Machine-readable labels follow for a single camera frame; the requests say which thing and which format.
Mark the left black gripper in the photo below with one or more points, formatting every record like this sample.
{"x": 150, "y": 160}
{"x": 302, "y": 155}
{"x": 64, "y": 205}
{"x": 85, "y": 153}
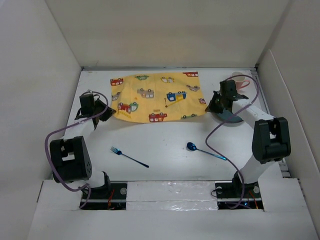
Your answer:
{"x": 107, "y": 114}

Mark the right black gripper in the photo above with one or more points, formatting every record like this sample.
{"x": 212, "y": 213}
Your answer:
{"x": 211, "y": 107}

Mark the yellow cartoon vehicle cloth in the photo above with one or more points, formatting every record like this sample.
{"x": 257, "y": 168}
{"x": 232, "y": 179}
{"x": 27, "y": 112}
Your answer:
{"x": 157, "y": 97}

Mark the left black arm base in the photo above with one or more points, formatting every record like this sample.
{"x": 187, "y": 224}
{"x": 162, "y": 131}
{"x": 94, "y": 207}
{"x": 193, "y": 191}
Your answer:
{"x": 111, "y": 197}

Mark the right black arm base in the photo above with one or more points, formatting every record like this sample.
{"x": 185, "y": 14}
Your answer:
{"x": 228, "y": 196}

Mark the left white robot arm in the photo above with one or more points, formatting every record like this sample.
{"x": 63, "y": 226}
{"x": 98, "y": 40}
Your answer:
{"x": 66, "y": 148}

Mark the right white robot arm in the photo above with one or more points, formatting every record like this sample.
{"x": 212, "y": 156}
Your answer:
{"x": 271, "y": 138}

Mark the teal ceramic plate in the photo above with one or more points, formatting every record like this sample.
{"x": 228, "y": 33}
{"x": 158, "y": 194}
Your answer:
{"x": 226, "y": 117}

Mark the pink ceramic mug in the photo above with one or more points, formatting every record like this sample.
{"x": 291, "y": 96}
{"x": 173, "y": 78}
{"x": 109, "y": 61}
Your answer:
{"x": 240, "y": 80}

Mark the blue metal fork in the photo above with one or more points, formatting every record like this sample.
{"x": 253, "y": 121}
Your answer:
{"x": 119, "y": 153}

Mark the blue metal spoon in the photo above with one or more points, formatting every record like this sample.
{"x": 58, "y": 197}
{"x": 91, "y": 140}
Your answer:
{"x": 192, "y": 147}

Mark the white foam front block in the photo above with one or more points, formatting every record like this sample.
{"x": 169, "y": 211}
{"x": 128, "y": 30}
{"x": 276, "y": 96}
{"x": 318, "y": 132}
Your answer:
{"x": 171, "y": 196}

